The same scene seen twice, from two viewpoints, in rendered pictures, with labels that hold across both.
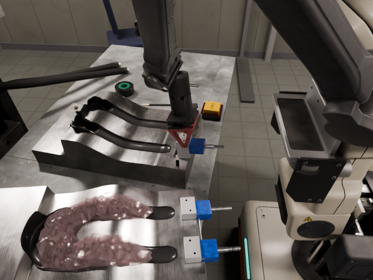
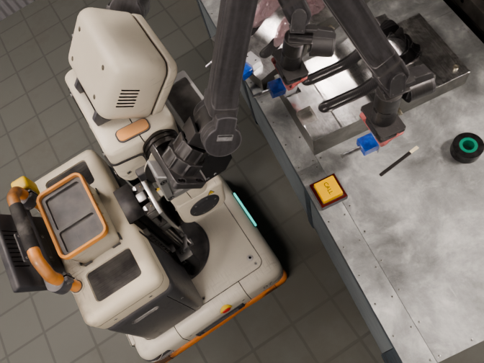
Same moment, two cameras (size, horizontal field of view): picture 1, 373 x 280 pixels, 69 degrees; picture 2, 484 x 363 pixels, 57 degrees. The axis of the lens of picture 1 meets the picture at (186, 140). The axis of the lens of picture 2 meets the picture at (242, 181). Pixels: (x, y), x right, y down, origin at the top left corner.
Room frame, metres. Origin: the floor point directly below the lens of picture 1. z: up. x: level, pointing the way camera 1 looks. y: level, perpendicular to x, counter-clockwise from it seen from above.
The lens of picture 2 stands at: (1.24, -0.41, 2.00)
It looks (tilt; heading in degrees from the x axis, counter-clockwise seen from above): 64 degrees down; 166
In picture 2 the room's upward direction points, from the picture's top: 24 degrees counter-clockwise
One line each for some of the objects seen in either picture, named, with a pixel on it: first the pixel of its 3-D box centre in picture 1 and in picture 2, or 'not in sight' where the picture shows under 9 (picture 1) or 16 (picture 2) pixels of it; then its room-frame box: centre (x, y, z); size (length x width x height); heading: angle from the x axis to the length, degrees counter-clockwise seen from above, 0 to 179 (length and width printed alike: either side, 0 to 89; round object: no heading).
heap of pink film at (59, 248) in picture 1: (94, 228); (290, 4); (0.32, 0.21, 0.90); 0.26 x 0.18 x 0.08; 95
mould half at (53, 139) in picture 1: (120, 132); (369, 75); (0.68, 0.22, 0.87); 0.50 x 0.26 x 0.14; 77
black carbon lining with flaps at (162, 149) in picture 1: (121, 124); (363, 64); (0.66, 0.21, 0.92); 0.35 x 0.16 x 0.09; 77
